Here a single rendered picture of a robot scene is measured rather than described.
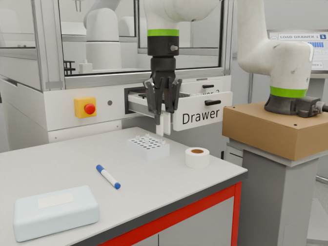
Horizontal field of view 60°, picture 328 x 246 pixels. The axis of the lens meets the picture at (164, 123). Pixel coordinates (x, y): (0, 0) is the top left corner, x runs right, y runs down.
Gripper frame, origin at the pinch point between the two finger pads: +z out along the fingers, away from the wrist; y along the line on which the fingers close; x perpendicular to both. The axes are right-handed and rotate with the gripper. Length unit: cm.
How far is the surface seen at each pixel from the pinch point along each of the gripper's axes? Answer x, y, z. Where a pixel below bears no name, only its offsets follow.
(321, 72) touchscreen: 6, 109, -10
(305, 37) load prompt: 21, 117, -29
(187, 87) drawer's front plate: 36, 41, -4
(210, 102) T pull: 0.1, 20.4, -4.6
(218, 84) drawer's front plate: 37, 63, -4
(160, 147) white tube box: -1.4, -2.2, 6.9
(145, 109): 23.8, 8.7, 0.4
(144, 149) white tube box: -0.1, -7.0, 6.7
